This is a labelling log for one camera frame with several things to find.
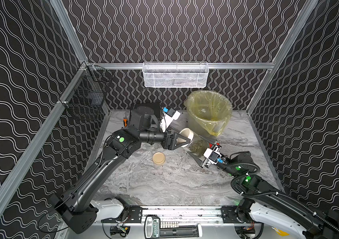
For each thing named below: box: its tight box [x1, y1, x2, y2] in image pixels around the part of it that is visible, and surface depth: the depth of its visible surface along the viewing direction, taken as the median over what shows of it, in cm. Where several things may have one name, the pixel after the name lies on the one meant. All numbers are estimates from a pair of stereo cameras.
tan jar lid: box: [152, 151, 166, 164], surface depth 94 cm
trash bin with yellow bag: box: [183, 90, 233, 138], surface depth 92 cm
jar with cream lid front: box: [180, 127, 210, 158], surface depth 63 cm
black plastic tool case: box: [130, 106, 161, 125], surface depth 48 cm
